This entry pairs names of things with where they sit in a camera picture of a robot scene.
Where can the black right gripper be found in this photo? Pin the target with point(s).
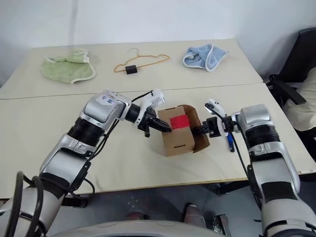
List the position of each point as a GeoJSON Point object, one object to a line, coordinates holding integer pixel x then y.
{"type": "Point", "coordinates": [212, 126]}

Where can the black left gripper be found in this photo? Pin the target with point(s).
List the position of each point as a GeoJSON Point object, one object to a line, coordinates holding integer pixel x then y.
{"type": "Point", "coordinates": [148, 121]}

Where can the brown cardboard box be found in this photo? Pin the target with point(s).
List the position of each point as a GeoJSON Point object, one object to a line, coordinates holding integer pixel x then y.
{"type": "Point", "coordinates": [177, 142]}

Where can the blue pen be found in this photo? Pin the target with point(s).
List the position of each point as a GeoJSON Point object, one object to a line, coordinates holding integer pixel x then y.
{"type": "Point", "coordinates": [230, 143]}

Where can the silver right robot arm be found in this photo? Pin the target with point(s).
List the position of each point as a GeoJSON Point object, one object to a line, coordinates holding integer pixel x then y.
{"type": "Point", "coordinates": [259, 123]}

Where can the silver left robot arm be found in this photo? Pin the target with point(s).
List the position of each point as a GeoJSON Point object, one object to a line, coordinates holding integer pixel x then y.
{"type": "Point", "coordinates": [98, 113]}

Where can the red tape patch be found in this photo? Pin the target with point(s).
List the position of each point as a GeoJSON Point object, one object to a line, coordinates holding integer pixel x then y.
{"type": "Point", "coordinates": [179, 121]}

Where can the small black cube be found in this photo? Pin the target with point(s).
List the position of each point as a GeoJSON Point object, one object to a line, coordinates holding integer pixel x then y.
{"type": "Point", "coordinates": [131, 69]}

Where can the blue towel with white trim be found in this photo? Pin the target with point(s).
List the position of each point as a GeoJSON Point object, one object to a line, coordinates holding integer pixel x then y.
{"type": "Point", "coordinates": [197, 58]}

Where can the dark brown rounded shape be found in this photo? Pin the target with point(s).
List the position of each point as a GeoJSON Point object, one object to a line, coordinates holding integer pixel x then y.
{"type": "Point", "coordinates": [195, 213]}
{"type": "Point", "coordinates": [135, 216]}

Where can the grey robot torso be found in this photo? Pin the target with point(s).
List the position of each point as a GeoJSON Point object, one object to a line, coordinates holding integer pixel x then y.
{"type": "Point", "coordinates": [138, 228]}

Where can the cream cushion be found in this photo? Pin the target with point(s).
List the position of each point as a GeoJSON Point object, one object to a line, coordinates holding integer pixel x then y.
{"type": "Point", "coordinates": [304, 106]}

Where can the green towel with white trim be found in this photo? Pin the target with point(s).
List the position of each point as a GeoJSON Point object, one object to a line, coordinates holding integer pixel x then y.
{"type": "Point", "coordinates": [64, 70]}

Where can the black chair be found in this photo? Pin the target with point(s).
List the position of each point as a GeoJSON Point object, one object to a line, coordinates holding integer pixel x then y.
{"type": "Point", "coordinates": [296, 69]}

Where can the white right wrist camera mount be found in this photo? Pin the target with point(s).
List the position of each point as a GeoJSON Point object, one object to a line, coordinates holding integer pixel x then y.
{"type": "Point", "coordinates": [216, 106]}

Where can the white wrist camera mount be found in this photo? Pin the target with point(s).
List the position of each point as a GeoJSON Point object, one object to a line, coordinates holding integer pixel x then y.
{"type": "Point", "coordinates": [216, 106]}
{"type": "Point", "coordinates": [156, 97]}

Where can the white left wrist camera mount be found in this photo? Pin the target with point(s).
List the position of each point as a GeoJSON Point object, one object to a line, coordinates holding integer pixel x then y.
{"type": "Point", "coordinates": [156, 97]}

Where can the silver metal bracket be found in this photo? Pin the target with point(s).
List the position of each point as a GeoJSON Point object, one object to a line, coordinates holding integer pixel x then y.
{"type": "Point", "coordinates": [222, 225]}

